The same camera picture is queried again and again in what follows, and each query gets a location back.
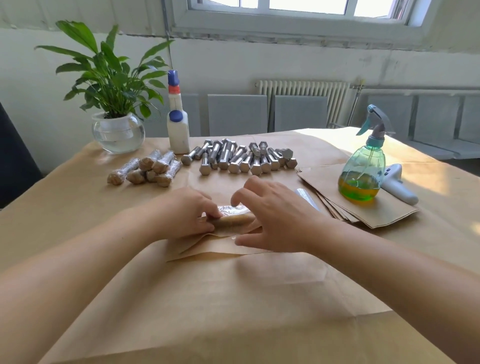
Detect white radiator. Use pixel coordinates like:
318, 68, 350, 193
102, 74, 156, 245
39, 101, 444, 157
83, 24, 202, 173
255, 79, 350, 127

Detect green leafy plant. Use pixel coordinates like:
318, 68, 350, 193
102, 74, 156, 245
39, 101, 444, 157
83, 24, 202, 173
34, 20, 175, 121

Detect round glass vase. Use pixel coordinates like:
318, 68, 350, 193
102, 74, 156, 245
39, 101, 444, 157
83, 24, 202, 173
91, 112, 146, 156

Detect person's right hand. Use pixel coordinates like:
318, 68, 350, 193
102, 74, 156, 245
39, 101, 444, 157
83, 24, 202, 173
230, 177, 339, 255

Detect person's left forearm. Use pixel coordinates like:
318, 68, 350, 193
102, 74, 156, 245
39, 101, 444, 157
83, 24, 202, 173
0, 210, 162, 364

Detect large brown paper table cover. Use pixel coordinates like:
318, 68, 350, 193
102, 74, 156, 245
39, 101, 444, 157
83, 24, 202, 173
0, 127, 480, 364

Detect white handheld controller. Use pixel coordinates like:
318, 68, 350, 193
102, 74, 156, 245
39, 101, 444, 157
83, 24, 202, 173
378, 163, 420, 207

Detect person's left hand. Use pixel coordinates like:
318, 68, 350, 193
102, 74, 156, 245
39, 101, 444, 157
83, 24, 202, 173
142, 187, 223, 243

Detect white cling film roll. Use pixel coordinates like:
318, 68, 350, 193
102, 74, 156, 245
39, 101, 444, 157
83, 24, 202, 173
296, 187, 324, 213

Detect pile of steel bolts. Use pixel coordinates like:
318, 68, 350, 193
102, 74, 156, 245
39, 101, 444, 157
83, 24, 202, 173
180, 138, 298, 177

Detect steel hex bolt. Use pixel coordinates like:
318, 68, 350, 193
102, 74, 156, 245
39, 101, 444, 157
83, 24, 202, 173
107, 157, 141, 186

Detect white vertical blind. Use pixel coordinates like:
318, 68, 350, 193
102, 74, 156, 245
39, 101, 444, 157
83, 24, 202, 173
0, 0, 172, 37

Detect white glue bottle blue cap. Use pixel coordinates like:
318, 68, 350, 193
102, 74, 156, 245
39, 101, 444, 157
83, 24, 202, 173
166, 69, 191, 155

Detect green spray bottle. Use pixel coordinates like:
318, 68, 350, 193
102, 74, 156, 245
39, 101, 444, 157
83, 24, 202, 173
338, 104, 396, 204

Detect stack of brown paper sheets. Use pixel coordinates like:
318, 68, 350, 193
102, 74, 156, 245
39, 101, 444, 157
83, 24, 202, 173
297, 163, 420, 230

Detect person's right forearm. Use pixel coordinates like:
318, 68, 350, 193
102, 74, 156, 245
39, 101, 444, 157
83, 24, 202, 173
318, 221, 480, 364

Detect white framed window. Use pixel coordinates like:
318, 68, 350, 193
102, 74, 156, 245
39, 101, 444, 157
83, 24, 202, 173
166, 0, 436, 50

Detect black trash bin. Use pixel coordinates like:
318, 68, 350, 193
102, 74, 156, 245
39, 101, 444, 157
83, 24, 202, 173
0, 101, 44, 210

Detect grey chair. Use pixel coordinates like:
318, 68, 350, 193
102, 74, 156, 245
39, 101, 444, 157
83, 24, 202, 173
207, 93, 270, 138
273, 95, 330, 133
351, 93, 415, 144
412, 93, 480, 160
142, 93, 201, 138

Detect cling film sheet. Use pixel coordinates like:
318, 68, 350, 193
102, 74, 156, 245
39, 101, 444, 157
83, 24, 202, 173
217, 204, 252, 219

